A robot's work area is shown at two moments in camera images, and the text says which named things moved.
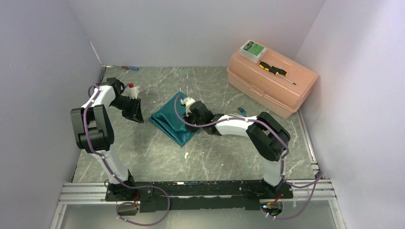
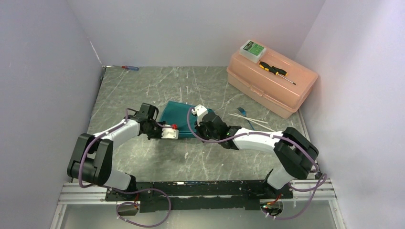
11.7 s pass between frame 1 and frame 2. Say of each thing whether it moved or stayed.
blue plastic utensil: stayed
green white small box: stayed
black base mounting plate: stayed
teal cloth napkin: moved
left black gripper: moved
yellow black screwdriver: stayed
